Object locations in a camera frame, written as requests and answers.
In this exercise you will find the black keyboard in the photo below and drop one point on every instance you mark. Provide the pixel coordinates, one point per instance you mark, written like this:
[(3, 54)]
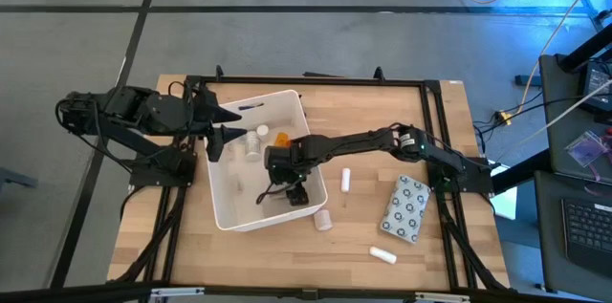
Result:
[(590, 231)]

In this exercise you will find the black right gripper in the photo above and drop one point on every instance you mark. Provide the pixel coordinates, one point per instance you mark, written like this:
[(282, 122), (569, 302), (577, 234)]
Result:
[(284, 164)]

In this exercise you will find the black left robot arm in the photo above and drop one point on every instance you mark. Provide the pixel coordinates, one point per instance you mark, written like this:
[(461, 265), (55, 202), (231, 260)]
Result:
[(143, 112)]

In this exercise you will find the white pack with blue symbols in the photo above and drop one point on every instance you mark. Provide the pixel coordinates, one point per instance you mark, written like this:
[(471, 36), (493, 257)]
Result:
[(405, 207)]

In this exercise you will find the black desk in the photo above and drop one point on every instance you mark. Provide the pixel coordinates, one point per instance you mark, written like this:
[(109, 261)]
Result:
[(550, 226), (559, 102)]

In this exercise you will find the white perforated plastic basket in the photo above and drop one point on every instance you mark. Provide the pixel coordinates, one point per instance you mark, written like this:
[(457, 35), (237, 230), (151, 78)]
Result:
[(248, 198)]

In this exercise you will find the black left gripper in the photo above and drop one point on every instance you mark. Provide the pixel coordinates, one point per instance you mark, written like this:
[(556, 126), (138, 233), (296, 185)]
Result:
[(203, 112)]

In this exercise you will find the large amber pill bottle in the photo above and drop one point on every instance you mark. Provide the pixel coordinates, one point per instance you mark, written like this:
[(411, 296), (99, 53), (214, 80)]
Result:
[(282, 139)]

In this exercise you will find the white aspirin bottle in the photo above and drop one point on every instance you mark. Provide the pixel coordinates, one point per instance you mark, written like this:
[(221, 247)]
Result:
[(252, 146)]

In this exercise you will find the silver bracket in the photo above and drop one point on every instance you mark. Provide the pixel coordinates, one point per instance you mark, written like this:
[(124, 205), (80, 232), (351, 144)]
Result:
[(442, 297), (177, 292)]

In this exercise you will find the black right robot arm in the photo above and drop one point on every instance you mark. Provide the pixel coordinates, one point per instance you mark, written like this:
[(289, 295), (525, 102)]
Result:
[(358, 140)]

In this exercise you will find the black aluminium table frame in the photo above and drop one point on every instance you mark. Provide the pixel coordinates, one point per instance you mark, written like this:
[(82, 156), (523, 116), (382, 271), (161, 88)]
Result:
[(334, 82)]

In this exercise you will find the yellow plug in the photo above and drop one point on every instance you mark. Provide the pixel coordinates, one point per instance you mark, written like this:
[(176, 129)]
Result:
[(504, 118)]

